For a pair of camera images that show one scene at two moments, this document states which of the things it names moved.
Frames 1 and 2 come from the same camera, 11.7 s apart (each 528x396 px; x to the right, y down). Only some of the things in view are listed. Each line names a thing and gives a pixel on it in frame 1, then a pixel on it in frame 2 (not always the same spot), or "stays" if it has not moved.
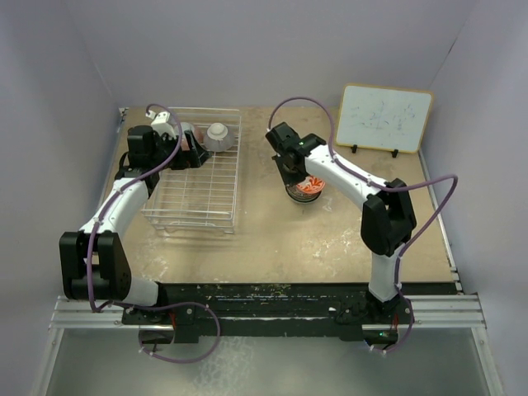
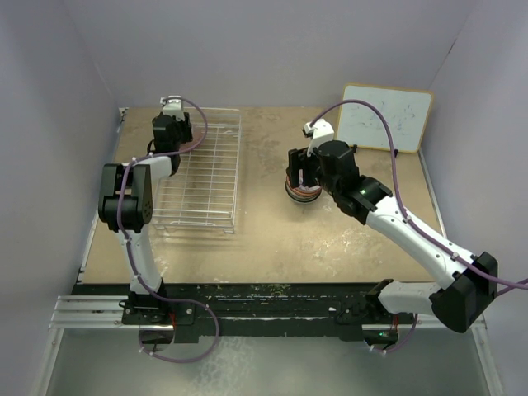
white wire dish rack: [201, 198] stays
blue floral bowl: [304, 196] stays
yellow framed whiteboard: [384, 118] stays
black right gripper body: [281, 155] → [327, 182]
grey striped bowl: [219, 138] → [304, 190]
